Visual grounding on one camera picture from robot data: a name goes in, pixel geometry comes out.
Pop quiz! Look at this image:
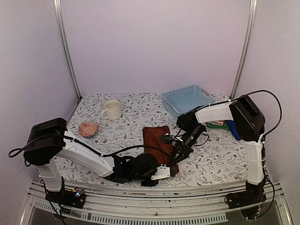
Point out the aluminium frame post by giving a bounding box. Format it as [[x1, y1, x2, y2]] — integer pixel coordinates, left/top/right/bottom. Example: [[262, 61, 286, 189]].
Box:
[[230, 0, 258, 99], [53, 0, 82, 101]]

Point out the orange patterned towel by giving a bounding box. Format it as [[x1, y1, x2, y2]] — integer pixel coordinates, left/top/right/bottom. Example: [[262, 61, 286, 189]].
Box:
[[208, 120, 225, 126]]

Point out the right aluminium frame post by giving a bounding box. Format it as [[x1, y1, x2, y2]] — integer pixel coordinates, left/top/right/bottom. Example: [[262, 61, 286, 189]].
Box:
[[230, 0, 258, 99]]

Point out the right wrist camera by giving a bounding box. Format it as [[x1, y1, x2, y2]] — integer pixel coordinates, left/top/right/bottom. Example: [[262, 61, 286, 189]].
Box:
[[159, 133, 181, 144]]

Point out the front aluminium rail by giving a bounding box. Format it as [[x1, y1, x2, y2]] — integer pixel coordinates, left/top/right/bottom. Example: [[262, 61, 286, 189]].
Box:
[[18, 181, 295, 225]]

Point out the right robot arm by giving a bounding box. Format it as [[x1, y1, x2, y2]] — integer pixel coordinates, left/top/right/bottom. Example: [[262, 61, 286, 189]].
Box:
[[173, 95, 266, 204]]

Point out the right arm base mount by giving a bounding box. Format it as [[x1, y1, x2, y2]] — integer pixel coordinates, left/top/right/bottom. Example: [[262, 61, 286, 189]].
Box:
[[224, 181, 266, 209]]

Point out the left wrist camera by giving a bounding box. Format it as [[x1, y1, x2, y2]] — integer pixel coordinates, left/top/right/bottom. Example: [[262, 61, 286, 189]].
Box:
[[150, 165, 171, 180]]

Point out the blue towel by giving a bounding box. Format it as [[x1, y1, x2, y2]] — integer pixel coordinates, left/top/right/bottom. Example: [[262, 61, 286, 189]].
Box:
[[226, 120, 241, 141]]

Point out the brown towel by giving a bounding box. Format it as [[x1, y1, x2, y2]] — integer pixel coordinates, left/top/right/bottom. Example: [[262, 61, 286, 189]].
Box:
[[142, 126, 179, 177]]

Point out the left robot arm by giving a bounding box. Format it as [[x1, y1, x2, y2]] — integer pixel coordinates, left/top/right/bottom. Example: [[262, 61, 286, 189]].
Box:
[[23, 118, 159, 203]]

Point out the floral table mat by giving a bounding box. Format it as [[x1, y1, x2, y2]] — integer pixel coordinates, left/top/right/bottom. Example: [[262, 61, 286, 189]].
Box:
[[67, 93, 248, 189]]

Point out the light blue plastic basket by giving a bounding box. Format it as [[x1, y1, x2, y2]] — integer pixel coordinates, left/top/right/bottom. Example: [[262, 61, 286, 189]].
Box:
[[160, 85, 215, 119]]

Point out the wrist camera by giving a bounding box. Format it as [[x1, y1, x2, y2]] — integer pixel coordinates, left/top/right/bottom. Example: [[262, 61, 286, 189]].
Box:
[[159, 133, 181, 144], [150, 165, 171, 180]]

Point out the green towel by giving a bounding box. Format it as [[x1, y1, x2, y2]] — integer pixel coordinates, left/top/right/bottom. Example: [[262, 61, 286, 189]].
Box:
[[206, 123, 230, 131]]

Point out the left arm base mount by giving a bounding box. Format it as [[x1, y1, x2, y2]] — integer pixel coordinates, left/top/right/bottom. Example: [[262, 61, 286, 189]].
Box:
[[45, 187, 86, 209]]

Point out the left aluminium frame post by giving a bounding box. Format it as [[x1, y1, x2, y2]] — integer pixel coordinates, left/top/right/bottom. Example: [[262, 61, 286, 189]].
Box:
[[53, 0, 82, 101]]

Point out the cream ceramic mug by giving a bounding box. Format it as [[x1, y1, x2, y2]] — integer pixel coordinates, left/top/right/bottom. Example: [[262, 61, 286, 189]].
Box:
[[101, 100, 122, 120]]

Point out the red patterned small bowl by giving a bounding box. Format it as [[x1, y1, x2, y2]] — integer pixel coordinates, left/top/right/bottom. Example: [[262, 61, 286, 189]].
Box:
[[78, 120, 98, 138]]

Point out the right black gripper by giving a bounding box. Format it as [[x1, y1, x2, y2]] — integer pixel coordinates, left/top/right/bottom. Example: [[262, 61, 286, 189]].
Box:
[[170, 124, 204, 165]]

